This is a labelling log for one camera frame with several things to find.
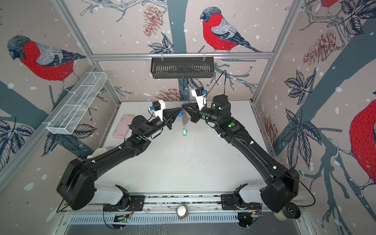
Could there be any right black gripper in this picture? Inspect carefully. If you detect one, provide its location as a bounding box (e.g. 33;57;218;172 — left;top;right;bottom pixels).
184;101;224;126

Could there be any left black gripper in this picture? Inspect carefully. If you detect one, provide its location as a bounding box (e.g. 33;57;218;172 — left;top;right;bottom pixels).
143;108;180;140

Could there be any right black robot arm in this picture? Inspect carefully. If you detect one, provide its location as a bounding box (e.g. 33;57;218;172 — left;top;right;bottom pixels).
182;95;299;214

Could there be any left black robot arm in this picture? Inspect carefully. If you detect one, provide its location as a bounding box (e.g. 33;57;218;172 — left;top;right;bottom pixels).
56;107;182;211

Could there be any black hanging basket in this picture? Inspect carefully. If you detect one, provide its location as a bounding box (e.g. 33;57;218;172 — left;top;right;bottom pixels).
150;57;214;79

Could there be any pink plastic case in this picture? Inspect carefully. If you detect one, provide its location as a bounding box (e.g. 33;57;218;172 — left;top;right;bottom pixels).
112;114;135;139

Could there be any small round lamp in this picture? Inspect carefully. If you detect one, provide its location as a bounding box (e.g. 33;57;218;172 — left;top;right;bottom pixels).
176;204;189;220

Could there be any white tape roll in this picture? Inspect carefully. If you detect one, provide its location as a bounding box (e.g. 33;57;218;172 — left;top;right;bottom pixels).
273;202;301;221

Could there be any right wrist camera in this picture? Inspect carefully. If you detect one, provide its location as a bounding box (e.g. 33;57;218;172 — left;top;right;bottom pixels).
191;87;207;111

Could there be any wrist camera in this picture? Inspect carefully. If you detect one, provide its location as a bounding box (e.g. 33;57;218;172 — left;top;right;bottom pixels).
149;100;165;121
191;87;207;111

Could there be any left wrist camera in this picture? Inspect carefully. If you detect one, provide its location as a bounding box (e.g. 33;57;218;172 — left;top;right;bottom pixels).
149;100;165;121

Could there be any horizontal aluminium frame bar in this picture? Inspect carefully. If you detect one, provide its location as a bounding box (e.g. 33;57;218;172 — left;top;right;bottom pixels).
91;52;274;61

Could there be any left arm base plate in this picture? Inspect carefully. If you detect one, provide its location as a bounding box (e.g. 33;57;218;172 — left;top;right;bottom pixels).
103;195;146;212

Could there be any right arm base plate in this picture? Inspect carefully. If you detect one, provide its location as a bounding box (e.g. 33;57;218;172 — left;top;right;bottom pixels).
220;194;262;211

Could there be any white wire mesh shelf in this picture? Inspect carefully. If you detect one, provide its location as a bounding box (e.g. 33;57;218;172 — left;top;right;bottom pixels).
47;71;107;135

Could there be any white slotted cable duct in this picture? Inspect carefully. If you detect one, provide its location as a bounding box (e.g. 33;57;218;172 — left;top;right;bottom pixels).
69;212;239;225

